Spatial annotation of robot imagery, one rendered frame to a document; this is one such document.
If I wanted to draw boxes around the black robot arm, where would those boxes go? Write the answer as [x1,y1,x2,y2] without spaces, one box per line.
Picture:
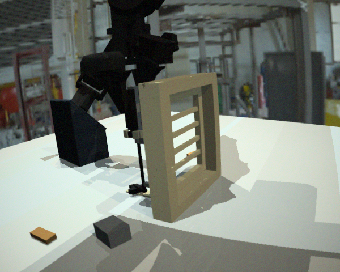
[72,0,179,112]

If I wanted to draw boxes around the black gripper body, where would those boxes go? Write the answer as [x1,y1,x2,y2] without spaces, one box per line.
[80,18,173,74]

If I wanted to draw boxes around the tan flat rectangular block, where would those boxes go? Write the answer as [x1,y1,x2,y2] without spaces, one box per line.
[30,227,57,244]

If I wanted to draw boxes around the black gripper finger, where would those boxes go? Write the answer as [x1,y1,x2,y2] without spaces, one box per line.
[132,66,165,86]
[94,70,132,114]

